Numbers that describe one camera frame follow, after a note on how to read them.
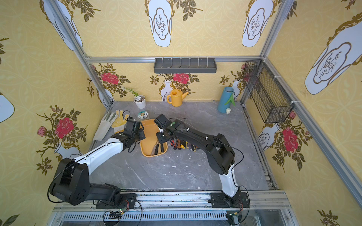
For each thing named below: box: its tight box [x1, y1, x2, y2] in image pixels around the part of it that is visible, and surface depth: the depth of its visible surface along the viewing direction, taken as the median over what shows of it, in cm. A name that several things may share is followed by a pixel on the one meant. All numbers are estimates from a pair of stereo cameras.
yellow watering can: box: [166, 88, 190, 107], surface depth 116 cm
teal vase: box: [217, 86, 235, 113], surface depth 106 cm
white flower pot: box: [133, 94, 146, 110], surface depth 115 cm
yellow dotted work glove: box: [111, 109, 130, 134], surface depth 108 cm
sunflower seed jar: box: [137, 110, 149, 120], surface depth 104 cm
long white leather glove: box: [92, 111, 119, 141], surface depth 108 cm
